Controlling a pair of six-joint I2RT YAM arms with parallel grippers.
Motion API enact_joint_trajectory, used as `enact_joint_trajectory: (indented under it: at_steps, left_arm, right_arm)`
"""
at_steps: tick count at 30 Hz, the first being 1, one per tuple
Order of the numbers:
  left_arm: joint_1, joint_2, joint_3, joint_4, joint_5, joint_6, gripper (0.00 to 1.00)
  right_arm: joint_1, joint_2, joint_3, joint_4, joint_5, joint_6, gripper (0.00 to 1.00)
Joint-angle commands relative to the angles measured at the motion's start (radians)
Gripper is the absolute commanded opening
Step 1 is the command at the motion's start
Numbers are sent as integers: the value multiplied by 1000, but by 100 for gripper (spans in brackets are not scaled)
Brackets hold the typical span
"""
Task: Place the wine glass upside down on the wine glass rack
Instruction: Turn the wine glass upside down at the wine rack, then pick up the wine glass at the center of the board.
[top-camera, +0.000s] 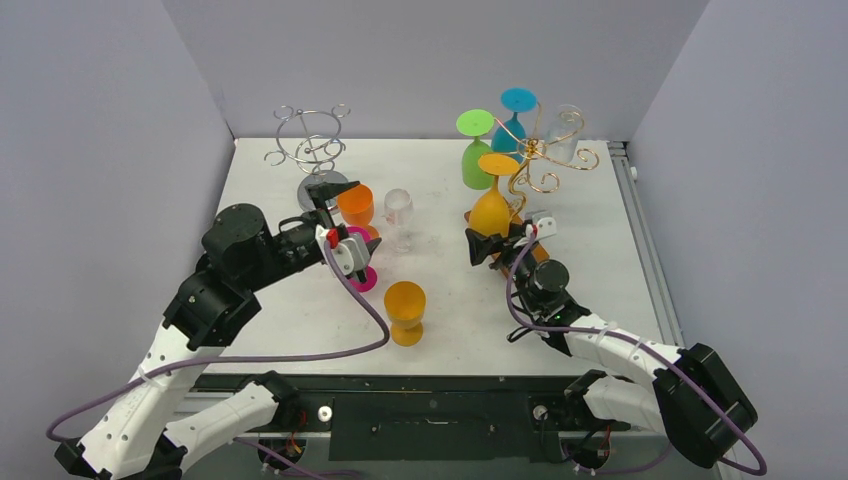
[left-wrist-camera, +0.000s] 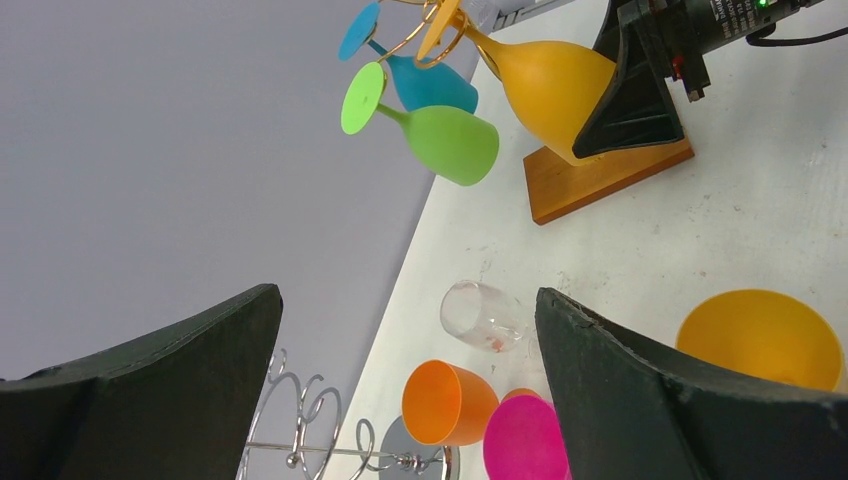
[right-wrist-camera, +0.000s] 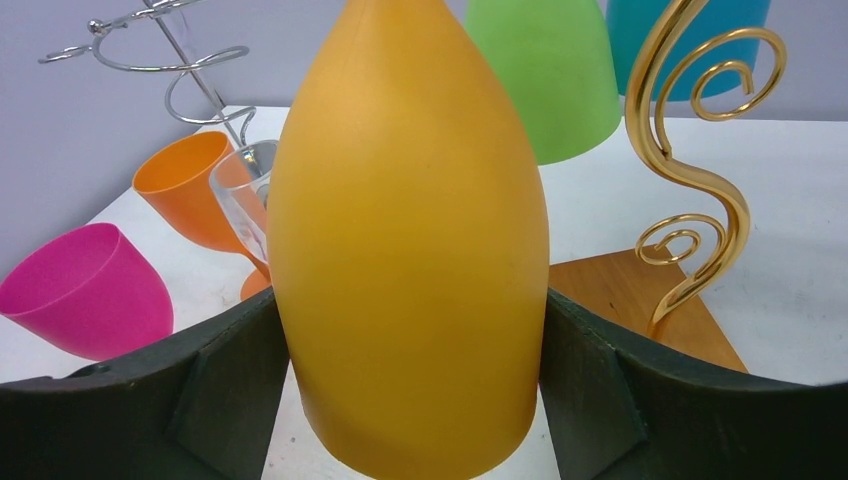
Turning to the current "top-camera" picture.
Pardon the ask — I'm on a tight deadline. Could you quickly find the dark orange wine glass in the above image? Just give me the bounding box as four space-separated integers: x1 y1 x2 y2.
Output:
336 184 380 238

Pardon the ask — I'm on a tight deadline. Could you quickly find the yellow wine glass front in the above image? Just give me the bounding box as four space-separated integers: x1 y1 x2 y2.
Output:
384 281 427 347

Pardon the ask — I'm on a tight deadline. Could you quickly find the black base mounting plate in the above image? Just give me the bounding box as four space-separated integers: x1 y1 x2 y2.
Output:
185 374 654 464

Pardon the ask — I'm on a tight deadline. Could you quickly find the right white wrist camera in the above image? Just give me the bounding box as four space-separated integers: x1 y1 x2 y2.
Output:
516 210 558 246

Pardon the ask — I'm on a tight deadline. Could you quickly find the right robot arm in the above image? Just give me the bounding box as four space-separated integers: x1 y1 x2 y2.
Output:
465 222 759 468

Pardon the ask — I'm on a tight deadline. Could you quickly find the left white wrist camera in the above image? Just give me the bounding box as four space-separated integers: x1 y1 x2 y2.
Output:
320 228 363 278

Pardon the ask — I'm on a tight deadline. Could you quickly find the silver wire glass rack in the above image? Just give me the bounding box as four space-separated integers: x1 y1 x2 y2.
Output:
263 103 351 211

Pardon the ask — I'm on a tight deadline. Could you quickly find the yellow wine glass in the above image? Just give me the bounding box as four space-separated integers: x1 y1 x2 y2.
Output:
468 153 519 237
384 281 427 347

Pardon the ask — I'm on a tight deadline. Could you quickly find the blue wine glass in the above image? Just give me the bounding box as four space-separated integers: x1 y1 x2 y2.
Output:
491 87 537 164

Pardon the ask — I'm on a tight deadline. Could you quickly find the clear wine glass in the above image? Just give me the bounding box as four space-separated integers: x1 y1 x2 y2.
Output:
384 188 414 253
544 104 585 164

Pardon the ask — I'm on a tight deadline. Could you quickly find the gold wire glass rack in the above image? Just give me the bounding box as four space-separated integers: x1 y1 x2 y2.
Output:
482 101 600 234

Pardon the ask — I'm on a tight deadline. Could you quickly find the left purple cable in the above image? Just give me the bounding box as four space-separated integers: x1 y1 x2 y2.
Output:
44 238 392 480

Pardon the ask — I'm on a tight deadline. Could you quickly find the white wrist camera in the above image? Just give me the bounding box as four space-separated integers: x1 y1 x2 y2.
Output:
516 210 558 246
320 228 363 278

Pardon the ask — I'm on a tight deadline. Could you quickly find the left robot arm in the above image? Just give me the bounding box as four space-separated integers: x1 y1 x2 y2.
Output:
55 182 378 479

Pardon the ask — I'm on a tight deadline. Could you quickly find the pink wine glass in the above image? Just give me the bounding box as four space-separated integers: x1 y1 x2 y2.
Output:
348 226 377 293

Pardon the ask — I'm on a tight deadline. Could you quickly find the green wine glass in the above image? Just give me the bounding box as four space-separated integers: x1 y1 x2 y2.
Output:
456 109 495 190

